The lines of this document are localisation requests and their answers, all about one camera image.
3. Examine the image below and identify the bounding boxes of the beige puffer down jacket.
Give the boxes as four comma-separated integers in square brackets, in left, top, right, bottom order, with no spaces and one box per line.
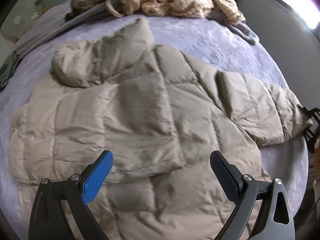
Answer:
[9,19,311,239]

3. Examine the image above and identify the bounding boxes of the lavender embossed bed blanket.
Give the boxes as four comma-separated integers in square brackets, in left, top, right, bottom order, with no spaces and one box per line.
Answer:
[1,14,292,239]

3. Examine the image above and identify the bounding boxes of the dark grey upholstered headboard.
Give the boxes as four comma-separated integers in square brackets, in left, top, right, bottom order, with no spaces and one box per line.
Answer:
[236,0,319,108]

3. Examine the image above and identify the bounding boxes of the grey scarf with fringe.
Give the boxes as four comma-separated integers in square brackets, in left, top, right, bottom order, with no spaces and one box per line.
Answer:
[1,2,111,90]

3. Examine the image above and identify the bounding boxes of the cream striped knit sweater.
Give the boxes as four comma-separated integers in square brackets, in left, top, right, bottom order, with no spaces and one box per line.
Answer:
[106,0,246,24]

